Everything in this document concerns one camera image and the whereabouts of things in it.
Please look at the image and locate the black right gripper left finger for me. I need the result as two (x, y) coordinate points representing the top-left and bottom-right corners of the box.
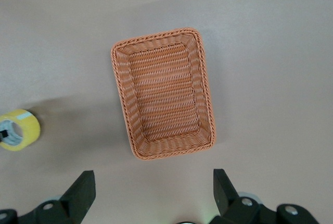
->
(33, 170), (96, 224)

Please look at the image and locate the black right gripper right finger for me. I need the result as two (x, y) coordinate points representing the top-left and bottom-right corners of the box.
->
(213, 168), (261, 224)

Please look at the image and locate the yellow clear tape roll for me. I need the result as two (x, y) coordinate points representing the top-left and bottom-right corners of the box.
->
(0, 108), (42, 152)

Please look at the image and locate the brown woven deep basket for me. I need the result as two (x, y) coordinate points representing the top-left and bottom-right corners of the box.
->
(110, 27), (217, 161)

